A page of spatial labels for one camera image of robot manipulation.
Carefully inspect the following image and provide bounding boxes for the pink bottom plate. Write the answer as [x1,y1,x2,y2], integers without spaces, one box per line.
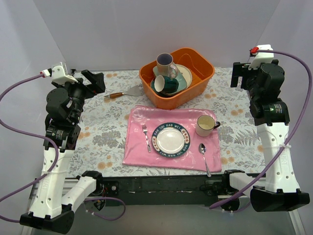
[176,64,193,87]

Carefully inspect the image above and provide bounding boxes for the dark green mug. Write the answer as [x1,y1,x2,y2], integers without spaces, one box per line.
[154,75,179,93]

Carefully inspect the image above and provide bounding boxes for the pink purple ceramic mug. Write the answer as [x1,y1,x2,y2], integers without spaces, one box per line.
[156,53,179,78]

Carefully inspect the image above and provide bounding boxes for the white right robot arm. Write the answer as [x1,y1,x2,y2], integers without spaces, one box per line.
[231,60,310,212]

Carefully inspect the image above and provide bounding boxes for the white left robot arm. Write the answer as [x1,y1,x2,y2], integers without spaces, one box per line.
[20,69,106,234]

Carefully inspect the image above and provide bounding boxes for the orange plastic bin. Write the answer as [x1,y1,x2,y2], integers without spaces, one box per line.
[139,47,215,110]

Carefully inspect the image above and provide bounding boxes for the beige enamel mug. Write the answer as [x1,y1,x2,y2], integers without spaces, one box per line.
[196,115,221,137]

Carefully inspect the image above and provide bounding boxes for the silver fork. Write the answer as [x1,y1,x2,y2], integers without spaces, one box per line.
[142,124,151,153]

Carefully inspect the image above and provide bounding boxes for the pink satin placemat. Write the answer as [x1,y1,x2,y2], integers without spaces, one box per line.
[123,105,222,172]

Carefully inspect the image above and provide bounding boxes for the silver spoon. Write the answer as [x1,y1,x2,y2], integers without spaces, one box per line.
[199,143,211,177]

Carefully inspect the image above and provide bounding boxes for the green rimmed white plate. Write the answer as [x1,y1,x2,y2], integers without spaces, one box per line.
[151,122,191,159]

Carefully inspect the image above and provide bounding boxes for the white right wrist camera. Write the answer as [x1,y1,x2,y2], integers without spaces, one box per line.
[248,44,274,70]

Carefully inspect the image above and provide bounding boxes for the wooden handled metal spatula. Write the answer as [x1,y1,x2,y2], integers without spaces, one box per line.
[104,85,143,99]

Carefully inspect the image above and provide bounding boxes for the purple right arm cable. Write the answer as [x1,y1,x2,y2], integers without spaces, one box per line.
[209,50,313,213]

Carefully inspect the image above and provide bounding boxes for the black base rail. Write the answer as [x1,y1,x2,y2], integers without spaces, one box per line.
[31,171,291,209]

